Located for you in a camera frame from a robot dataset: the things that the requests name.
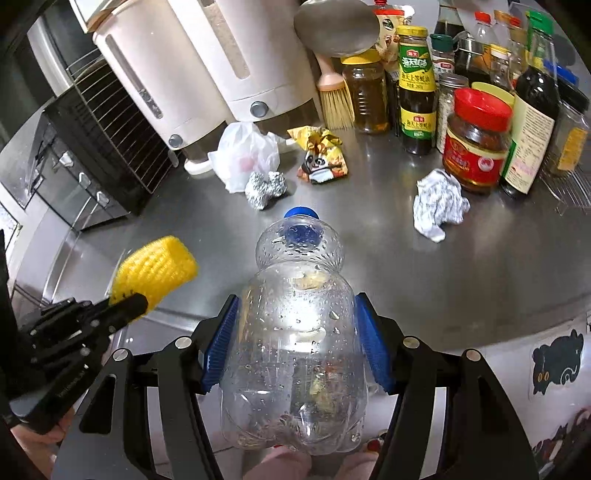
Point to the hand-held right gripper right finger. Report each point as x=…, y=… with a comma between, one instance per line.
x=374, y=344

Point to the crumpled paper ball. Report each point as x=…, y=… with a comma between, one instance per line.
x=438, y=203

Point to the person's left hand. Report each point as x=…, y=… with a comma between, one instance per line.
x=44, y=441

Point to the yellow corn cob piece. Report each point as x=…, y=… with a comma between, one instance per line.
x=157, y=267

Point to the white rice dispenser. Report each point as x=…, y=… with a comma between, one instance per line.
x=152, y=87
x=258, y=60

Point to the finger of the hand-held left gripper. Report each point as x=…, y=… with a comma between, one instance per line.
x=127, y=310

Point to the clear blue-capped plastic bottle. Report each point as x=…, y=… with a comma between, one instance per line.
x=295, y=350

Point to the white plastic bag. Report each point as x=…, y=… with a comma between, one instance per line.
x=242, y=154

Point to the crumpled foil ball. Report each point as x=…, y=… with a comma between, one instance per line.
x=265, y=189

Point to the cluster of condiment bottles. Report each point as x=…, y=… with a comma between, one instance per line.
x=480, y=134

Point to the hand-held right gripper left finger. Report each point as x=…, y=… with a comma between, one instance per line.
x=220, y=344

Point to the black toaster oven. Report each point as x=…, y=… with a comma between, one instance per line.
x=69, y=157

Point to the panda print snack wrapper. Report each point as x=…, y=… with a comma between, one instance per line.
x=321, y=159

